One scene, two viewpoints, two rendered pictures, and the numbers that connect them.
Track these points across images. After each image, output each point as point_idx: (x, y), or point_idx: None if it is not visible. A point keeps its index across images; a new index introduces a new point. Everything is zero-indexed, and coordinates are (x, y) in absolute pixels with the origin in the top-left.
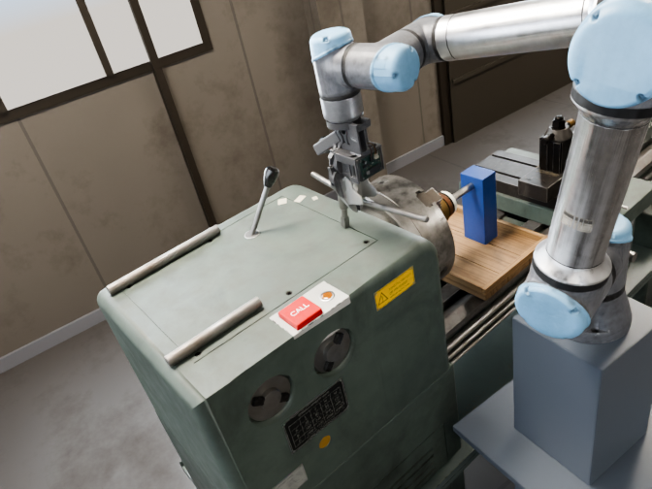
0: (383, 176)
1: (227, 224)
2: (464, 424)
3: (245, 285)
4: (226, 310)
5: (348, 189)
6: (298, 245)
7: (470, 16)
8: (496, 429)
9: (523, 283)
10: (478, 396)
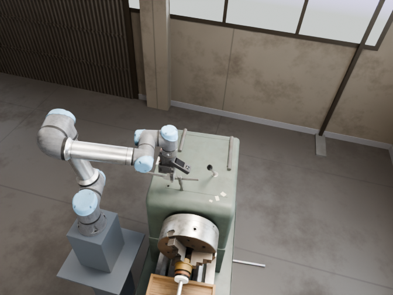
0: (199, 237)
1: (231, 175)
2: (141, 236)
3: (192, 155)
4: (188, 147)
5: None
6: (191, 175)
7: (118, 146)
8: (130, 240)
9: (101, 172)
10: None
